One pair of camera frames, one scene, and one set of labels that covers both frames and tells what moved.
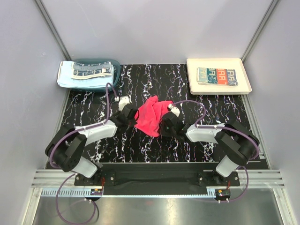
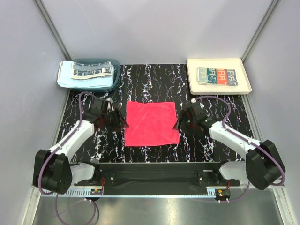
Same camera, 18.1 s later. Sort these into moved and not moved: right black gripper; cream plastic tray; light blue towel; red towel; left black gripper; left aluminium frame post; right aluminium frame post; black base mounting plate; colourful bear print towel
Moved: left black gripper; right black gripper; red towel
Not moved: black base mounting plate; right aluminium frame post; left aluminium frame post; colourful bear print towel; light blue towel; cream plastic tray
